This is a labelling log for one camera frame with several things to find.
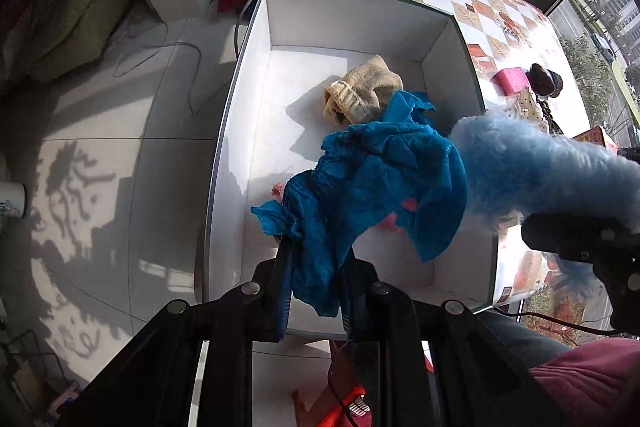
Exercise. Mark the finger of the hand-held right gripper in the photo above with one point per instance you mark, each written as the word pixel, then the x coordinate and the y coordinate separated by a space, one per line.
pixel 630 154
pixel 575 234

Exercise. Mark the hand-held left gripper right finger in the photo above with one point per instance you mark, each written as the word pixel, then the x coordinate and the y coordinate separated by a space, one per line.
pixel 350 307

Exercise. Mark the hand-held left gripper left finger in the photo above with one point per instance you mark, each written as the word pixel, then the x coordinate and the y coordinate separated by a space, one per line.
pixel 284 302

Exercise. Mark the pink patterned sock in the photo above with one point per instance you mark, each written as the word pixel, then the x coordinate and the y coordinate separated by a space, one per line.
pixel 395 223

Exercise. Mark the large blue cloth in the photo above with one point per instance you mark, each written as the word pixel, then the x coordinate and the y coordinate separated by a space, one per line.
pixel 390 177

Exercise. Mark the beige sock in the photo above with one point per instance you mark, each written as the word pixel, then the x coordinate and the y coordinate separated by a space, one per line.
pixel 362 94

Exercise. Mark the white cardboard box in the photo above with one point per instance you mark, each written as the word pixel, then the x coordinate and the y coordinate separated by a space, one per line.
pixel 350 32

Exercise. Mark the red patterned carton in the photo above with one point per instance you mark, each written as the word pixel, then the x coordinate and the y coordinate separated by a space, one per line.
pixel 595 138

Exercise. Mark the maroon jacket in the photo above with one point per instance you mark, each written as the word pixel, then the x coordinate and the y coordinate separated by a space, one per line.
pixel 590 382

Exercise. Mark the red plastic item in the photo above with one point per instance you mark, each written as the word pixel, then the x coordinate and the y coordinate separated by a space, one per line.
pixel 345 409

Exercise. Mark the blue jeans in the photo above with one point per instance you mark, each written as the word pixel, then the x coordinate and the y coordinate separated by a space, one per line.
pixel 525 337

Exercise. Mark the cream dotted cloth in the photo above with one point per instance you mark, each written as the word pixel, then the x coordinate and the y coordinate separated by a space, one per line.
pixel 527 107

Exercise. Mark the pink sponge with holes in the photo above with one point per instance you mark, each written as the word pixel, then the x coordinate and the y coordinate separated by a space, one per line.
pixel 510 79

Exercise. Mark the white cup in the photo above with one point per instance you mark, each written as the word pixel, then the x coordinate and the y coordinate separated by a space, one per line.
pixel 11 201

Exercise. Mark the green cushion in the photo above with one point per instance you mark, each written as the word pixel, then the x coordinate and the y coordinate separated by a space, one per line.
pixel 75 19

